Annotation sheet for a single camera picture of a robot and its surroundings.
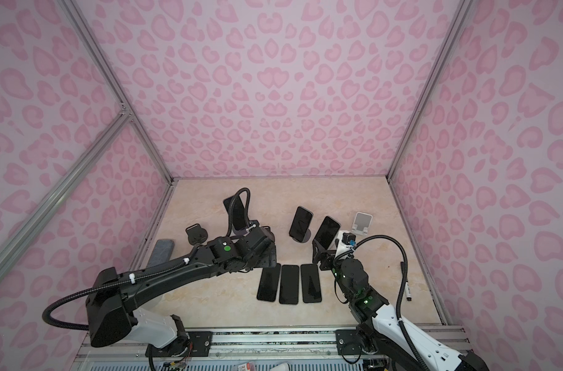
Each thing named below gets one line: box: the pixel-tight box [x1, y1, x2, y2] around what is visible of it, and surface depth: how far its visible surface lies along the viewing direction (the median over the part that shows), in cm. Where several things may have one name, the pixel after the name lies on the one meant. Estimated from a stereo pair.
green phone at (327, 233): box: [313, 215, 342, 250], surface depth 90 cm
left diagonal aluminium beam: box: [0, 105, 133, 268], surface depth 72 cm
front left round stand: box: [185, 223, 209, 246], surface depth 97 cm
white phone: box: [300, 263, 322, 303], surface depth 90 cm
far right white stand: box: [351, 211, 374, 236], surface depth 98 cm
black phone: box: [279, 264, 300, 305], surface depth 88 cm
